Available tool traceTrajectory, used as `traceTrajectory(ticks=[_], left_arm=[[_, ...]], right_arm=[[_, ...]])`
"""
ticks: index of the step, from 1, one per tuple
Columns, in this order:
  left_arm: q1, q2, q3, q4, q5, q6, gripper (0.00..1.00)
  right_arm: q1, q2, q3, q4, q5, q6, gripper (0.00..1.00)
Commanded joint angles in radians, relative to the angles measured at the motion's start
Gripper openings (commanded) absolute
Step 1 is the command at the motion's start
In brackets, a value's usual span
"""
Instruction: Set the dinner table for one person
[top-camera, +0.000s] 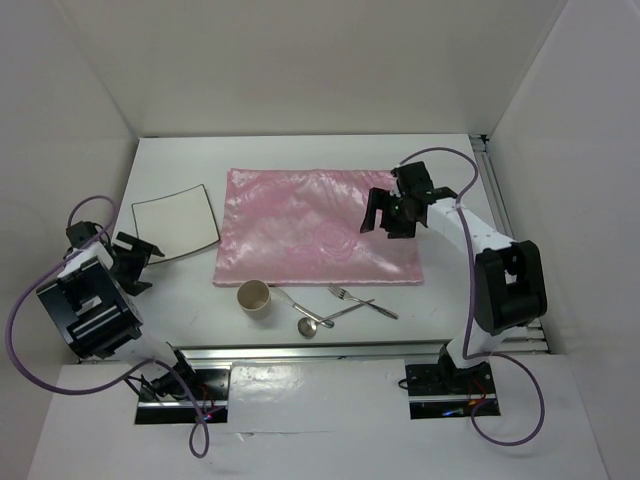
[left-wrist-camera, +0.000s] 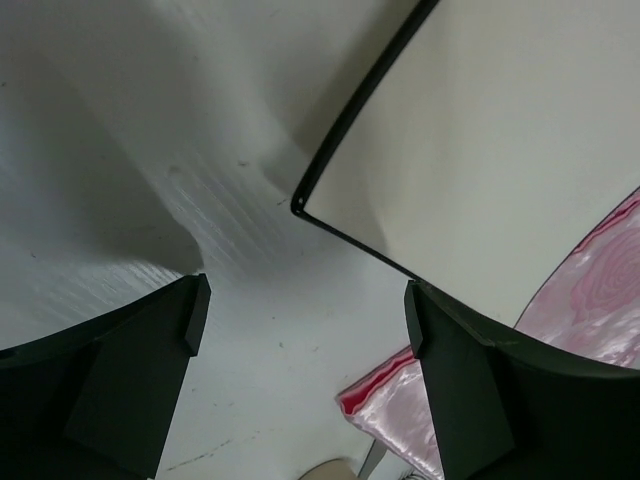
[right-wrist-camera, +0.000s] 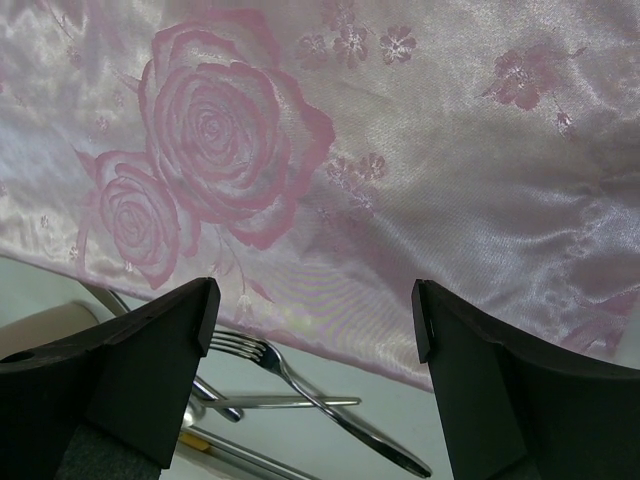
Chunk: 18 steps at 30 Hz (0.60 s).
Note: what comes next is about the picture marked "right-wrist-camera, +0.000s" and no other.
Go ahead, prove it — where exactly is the silver fork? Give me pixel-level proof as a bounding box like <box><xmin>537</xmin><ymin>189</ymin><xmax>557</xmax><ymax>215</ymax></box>
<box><xmin>209</xmin><ymin>331</ymin><xmax>433</xmax><ymax>479</ymax></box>

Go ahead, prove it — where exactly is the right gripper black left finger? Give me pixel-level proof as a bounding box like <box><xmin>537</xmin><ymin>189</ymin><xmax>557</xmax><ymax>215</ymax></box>
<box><xmin>1</xmin><ymin>277</ymin><xmax>220</xmax><ymax>479</ymax></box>

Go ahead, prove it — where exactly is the silver table knife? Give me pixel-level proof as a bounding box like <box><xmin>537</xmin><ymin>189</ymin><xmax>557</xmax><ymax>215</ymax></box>
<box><xmin>105</xmin><ymin>290</ymin><xmax>244</xmax><ymax>423</ymax></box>

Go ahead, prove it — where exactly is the silver spoon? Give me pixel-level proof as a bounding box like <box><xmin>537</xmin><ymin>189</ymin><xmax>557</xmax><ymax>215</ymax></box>
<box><xmin>182</xmin><ymin>397</ymin><xmax>362</xmax><ymax>431</ymax></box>

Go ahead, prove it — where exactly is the beige paper cup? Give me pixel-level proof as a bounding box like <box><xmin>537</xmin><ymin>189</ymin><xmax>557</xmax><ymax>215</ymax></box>
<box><xmin>1</xmin><ymin>302</ymin><xmax>99</xmax><ymax>352</ymax></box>

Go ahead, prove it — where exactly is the pink rose satin cloth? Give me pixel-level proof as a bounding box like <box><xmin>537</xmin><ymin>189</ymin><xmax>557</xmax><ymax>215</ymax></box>
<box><xmin>1</xmin><ymin>1</ymin><xmax>639</xmax><ymax>388</ymax></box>

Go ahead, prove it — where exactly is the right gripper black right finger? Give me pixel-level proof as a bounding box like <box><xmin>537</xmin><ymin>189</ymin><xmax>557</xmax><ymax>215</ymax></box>
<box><xmin>412</xmin><ymin>280</ymin><xmax>639</xmax><ymax>480</ymax></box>

